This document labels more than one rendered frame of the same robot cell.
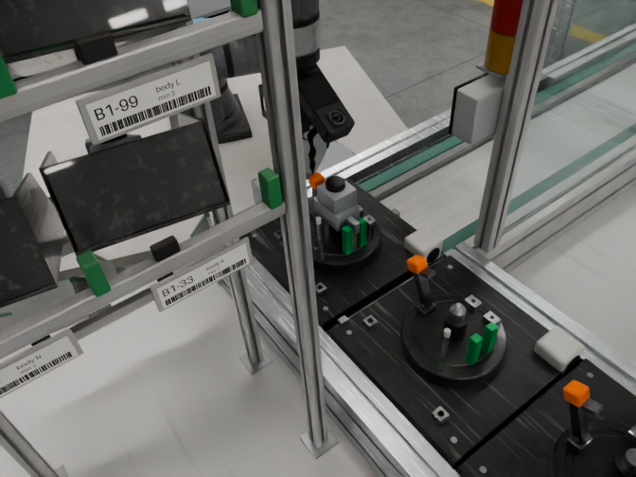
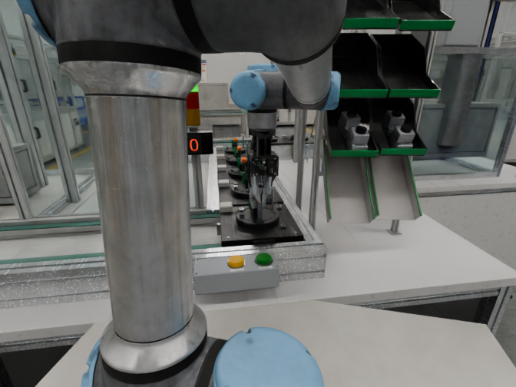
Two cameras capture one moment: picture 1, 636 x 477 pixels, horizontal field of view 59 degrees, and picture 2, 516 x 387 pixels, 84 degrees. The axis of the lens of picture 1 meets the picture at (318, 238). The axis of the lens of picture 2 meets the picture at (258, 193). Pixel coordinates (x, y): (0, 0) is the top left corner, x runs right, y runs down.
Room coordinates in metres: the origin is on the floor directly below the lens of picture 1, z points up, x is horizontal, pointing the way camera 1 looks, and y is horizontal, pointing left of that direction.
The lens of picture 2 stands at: (1.41, 0.32, 1.39)
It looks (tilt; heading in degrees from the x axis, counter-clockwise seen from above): 21 degrees down; 205
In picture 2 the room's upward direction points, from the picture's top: straight up
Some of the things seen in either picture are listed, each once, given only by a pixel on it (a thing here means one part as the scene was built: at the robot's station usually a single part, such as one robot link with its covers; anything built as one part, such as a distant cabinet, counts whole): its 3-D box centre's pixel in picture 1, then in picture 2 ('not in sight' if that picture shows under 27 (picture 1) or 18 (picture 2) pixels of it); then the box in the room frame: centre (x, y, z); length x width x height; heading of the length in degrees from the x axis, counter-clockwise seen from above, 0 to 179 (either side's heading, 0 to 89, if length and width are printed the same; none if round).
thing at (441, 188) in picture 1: (470, 201); (165, 239); (0.80, -0.30, 0.91); 0.84 x 0.28 x 0.10; 123
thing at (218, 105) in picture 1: (206, 100); not in sight; (1.22, 0.24, 0.93); 0.15 x 0.15 x 0.10
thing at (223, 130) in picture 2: not in sight; (226, 130); (-4.05, -2.98, 0.40); 0.61 x 0.41 x 0.22; 123
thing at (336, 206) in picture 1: (340, 202); (256, 193); (0.65, -0.04, 1.06); 0.08 x 0.04 x 0.07; 34
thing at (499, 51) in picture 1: (506, 46); (192, 117); (0.66, -0.26, 1.28); 0.05 x 0.05 x 0.05
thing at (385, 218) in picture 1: (338, 245); (257, 222); (0.66, -0.03, 0.96); 0.24 x 0.24 x 0.02; 33
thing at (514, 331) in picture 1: (455, 323); (248, 182); (0.44, -0.17, 1.01); 0.24 x 0.24 x 0.13; 33
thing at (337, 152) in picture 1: (306, 178); (236, 272); (0.88, 0.01, 0.93); 0.21 x 0.07 x 0.06; 123
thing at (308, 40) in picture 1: (291, 35); (262, 120); (0.72, 0.02, 1.29); 0.08 x 0.08 x 0.05
